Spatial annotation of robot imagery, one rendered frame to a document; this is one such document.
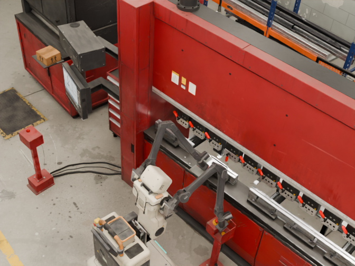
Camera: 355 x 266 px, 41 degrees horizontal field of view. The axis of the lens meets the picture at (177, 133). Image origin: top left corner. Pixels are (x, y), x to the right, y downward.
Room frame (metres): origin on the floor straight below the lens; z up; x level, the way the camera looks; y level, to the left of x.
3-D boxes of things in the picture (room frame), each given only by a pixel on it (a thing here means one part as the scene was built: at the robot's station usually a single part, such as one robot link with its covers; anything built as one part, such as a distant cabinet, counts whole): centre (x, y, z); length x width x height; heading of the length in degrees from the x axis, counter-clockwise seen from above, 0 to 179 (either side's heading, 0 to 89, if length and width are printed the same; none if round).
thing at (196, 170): (3.03, -0.29, 1.00); 0.26 x 0.18 x 0.01; 139
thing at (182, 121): (3.42, -0.06, 1.26); 0.15 x 0.09 x 0.17; 49
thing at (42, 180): (3.49, 1.50, 0.41); 0.25 x 0.20 x 0.83; 139
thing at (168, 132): (3.50, 0.03, 0.92); 0.50 x 0.06 x 0.10; 49
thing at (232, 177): (3.11, -0.43, 0.92); 0.39 x 0.06 x 0.10; 49
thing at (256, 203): (2.70, -0.80, 0.89); 0.30 x 0.05 x 0.03; 49
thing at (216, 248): (2.56, -0.45, 0.39); 0.05 x 0.05 x 0.54; 41
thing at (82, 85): (3.49, 0.96, 1.42); 0.45 x 0.12 x 0.36; 34
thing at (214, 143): (3.16, -0.36, 1.26); 0.15 x 0.09 x 0.17; 49
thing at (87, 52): (3.58, 0.91, 1.53); 0.51 x 0.25 x 0.85; 34
